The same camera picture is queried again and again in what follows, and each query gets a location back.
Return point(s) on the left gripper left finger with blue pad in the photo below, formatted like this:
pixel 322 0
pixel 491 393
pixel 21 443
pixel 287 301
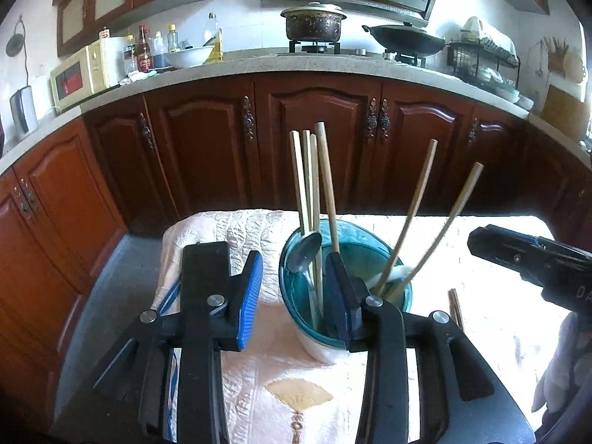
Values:
pixel 242 305

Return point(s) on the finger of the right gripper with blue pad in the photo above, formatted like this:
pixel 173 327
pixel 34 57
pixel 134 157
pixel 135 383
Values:
pixel 535 258

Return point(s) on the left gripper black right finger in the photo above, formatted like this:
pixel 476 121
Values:
pixel 346 295

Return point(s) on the white ceramic soup spoon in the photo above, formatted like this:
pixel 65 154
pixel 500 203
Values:
pixel 397 274

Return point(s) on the metal spoon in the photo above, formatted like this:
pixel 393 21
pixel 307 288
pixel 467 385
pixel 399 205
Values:
pixel 300 262

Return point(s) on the gold metal fork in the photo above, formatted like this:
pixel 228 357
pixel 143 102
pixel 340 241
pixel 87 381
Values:
pixel 316 218

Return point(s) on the right hand white glove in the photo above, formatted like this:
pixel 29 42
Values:
pixel 568 369

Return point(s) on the teal white utensil holder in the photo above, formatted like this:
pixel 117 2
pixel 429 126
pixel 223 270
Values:
pixel 324 291

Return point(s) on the black smartphone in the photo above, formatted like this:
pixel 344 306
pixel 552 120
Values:
pixel 201 414

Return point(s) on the white quilted table cloth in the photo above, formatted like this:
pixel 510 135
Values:
pixel 506 319

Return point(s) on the dark wooden base cabinets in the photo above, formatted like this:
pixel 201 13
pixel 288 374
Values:
pixel 138 163

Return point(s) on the wooden cutting board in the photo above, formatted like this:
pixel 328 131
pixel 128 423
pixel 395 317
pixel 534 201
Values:
pixel 566 113

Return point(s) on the black dish rack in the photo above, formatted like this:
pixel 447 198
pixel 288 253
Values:
pixel 484 65

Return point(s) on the white bowl on counter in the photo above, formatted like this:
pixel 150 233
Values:
pixel 189 57

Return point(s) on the dark sauce bottle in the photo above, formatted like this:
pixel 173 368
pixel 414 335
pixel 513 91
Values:
pixel 143 50

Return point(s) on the gas stove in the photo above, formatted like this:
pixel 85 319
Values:
pixel 324 48

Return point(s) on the yellow oil bottle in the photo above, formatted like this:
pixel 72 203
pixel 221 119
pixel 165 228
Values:
pixel 213 37

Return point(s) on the black wok with lid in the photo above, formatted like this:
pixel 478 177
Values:
pixel 406 39

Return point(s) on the cream microwave oven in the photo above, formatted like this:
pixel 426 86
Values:
pixel 93 69

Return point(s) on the steel cooking pot with lid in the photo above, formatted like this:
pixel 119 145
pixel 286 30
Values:
pixel 314 22

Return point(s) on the grey electric kettle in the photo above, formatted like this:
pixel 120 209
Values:
pixel 23 112

